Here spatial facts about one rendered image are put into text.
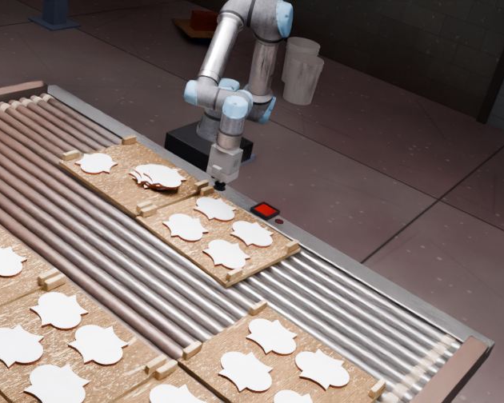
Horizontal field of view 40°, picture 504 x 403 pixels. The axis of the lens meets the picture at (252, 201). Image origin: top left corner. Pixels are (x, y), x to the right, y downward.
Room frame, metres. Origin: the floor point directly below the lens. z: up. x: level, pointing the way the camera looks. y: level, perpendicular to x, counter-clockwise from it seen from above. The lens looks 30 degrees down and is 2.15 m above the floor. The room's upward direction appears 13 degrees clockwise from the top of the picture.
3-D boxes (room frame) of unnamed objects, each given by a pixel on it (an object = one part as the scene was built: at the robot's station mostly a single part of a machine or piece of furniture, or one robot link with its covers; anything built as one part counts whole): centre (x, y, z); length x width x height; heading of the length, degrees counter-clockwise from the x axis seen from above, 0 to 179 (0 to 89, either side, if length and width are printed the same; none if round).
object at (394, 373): (1.93, 0.27, 0.90); 1.95 x 0.05 x 0.05; 57
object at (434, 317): (2.20, 0.10, 0.88); 2.08 x 0.08 x 0.06; 57
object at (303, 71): (5.70, -0.18, 0.19); 0.30 x 0.30 x 0.37
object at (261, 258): (1.89, 0.08, 0.93); 0.41 x 0.35 x 0.02; 54
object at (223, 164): (2.00, 0.12, 1.13); 0.10 x 0.09 x 0.16; 153
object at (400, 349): (2.01, 0.22, 0.90); 1.95 x 0.05 x 0.05; 57
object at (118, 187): (2.14, 0.42, 0.93); 0.41 x 0.35 x 0.02; 56
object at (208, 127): (2.59, 0.21, 1.00); 0.15 x 0.15 x 0.10
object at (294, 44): (6.13, -0.14, 0.19); 0.30 x 0.30 x 0.37
